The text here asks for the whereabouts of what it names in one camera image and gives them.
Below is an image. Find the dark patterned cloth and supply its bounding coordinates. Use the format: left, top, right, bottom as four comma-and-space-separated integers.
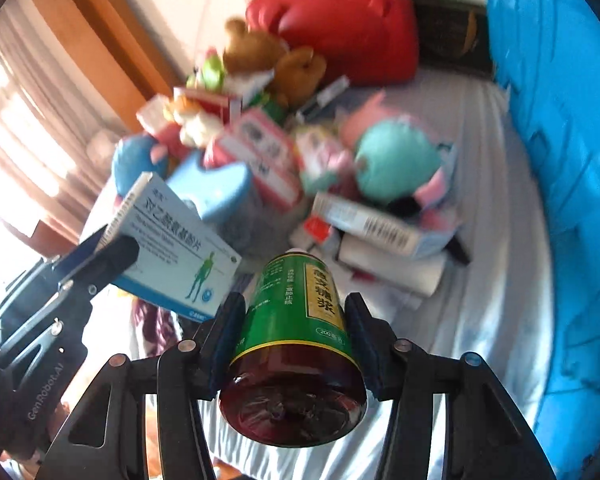
130, 295, 181, 361

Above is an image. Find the black box with brown strap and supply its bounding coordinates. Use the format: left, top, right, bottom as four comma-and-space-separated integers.
412, 0, 496, 78

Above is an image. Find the blue plastic storage crate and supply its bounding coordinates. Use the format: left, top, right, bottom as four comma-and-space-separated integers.
480, 0, 600, 480

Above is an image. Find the teal and pink plush toy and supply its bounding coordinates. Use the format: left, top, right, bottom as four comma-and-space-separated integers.
340, 92, 461, 211

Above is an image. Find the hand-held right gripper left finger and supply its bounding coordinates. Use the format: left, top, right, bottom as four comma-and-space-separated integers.
35, 291, 247, 480

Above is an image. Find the light blue plastic piece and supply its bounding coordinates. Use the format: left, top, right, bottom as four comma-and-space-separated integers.
167, 152, 253, 223

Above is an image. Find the wooden door frame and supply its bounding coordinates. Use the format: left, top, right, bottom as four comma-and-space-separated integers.
45, 0, 181, 131

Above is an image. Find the blue round plush toy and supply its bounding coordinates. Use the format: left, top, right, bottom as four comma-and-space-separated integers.
111, 134, 171, 196

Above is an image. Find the pile of medicine boxes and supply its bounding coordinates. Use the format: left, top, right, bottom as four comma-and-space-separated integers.
135, 75, 461, 311

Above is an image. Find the green label syrup bottle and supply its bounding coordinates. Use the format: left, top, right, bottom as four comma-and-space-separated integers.
218, 249, 368, 450

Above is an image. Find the brown teddy bear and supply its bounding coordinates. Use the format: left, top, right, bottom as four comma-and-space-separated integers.
222, 17, 327, 106

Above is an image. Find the red hard carry case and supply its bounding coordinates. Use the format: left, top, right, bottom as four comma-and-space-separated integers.
245, 0, 421, 86

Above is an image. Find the orange white plush toy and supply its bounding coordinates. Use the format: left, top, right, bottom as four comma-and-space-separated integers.
162, 92, 226, 148

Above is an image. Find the white blue medicine carton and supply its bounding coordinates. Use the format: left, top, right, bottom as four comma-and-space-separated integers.
107, 171, 242, 322

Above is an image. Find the light blue table cloth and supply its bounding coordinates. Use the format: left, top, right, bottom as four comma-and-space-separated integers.
80, 67, 556, 466

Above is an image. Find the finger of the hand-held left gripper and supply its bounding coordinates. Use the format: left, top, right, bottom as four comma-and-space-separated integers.
60, 236, 141, 306
50, 225, 111, 273

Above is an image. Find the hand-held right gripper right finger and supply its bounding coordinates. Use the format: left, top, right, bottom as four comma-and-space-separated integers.
344, 292, 556, 480

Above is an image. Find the small green plush toy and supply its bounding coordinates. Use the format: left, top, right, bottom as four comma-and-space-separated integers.
187, 50, 228, 91

